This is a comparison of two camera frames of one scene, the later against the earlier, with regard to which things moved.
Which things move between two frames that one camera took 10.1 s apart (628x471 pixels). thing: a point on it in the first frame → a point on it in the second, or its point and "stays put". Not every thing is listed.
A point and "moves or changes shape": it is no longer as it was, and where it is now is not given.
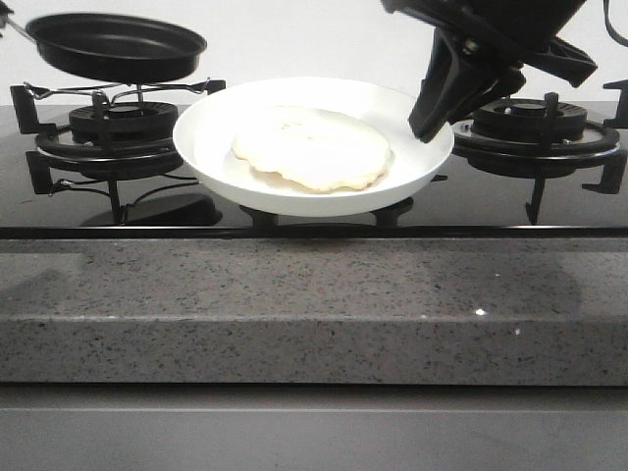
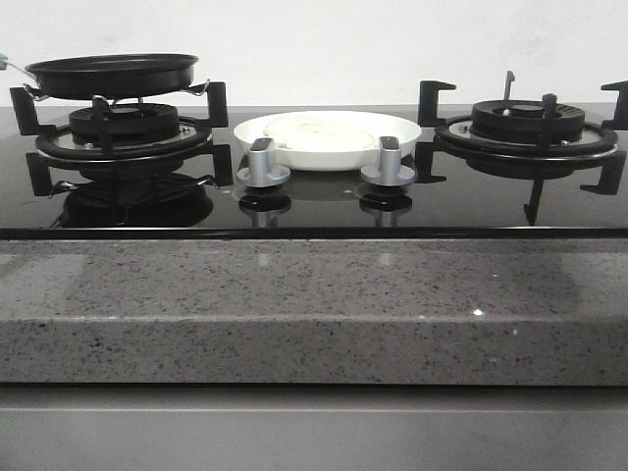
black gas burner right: x=524 y=119 stays put
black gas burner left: x=128 y=123 stays put
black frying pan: x=112 y=48 → x=112 y=77
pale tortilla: x=317 y=148 moves or changes shape
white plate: x=311 y=146 moves or changes shape
